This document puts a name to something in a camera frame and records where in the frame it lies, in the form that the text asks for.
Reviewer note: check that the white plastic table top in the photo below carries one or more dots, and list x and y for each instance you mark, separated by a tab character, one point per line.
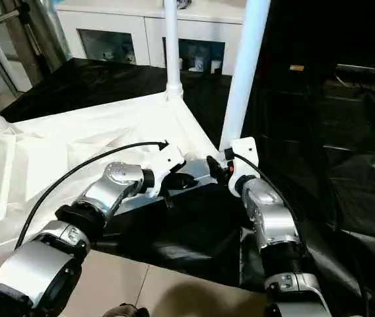
62	145

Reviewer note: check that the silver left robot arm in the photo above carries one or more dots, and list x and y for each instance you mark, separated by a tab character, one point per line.
82	224

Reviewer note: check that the black work mat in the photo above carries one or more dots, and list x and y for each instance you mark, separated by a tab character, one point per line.
306	165

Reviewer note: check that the small yellow label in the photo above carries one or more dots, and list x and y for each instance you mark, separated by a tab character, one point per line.
297	67

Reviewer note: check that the white glass-door cabinet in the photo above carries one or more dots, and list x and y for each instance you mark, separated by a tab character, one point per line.
128	26

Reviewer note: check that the grey crumpled bundle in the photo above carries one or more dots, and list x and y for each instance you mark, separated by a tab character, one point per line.
182	3

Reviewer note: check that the black flat device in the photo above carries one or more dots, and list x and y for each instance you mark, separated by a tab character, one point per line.
369	71

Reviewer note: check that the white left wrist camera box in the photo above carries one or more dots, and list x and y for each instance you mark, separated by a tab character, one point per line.
168	164

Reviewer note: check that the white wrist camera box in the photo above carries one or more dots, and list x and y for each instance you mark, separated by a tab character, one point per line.
243	158
168	164

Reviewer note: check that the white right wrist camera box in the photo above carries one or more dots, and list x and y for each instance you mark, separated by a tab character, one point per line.
243	158

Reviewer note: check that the grey metal rack frame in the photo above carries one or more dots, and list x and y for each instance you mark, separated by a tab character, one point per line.
9	33

